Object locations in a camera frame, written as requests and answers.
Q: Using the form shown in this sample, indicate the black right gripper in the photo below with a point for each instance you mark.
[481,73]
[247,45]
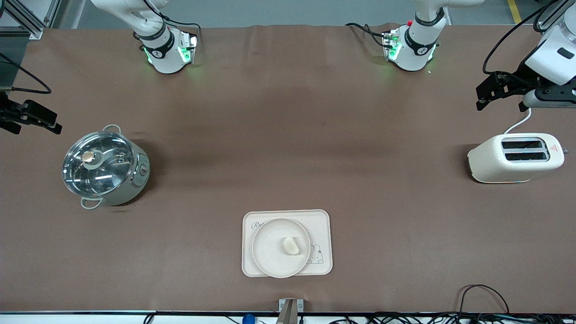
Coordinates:
[5,111]

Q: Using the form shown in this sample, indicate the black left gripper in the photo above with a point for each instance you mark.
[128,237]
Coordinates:
[523,76]

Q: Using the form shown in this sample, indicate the small pale steamed bun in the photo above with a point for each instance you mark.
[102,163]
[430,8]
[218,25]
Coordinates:
[291,246]

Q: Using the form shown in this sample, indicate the round cream plate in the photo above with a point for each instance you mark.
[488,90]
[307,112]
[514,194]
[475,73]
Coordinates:
[270,254]

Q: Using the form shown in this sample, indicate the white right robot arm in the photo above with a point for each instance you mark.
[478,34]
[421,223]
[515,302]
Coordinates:
[162,49]

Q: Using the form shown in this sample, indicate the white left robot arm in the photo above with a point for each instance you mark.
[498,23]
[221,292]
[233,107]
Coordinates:
[416,47]

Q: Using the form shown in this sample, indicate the cream rabbit print tray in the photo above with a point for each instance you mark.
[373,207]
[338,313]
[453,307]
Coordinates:
[321,225]

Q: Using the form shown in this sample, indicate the glass pot lid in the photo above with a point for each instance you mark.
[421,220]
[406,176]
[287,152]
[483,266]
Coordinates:
[96,164]

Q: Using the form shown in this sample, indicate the cream two-slot toaster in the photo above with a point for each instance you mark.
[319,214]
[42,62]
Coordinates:
[513,159]

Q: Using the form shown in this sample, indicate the pale green electric cooking pot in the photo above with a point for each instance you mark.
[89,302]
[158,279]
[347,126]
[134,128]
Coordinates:
[130,182]

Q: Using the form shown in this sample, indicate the brown table cover mat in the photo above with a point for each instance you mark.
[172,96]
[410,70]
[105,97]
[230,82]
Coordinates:
[288,112]

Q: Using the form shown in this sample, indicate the small blue round object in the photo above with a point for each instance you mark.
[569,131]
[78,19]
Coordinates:
[248,319]

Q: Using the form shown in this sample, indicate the aluminium extrusion frame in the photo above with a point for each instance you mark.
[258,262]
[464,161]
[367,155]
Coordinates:
[31,20]

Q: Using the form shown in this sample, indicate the grey metal table bracket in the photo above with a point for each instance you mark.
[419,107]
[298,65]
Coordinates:
[290,310]

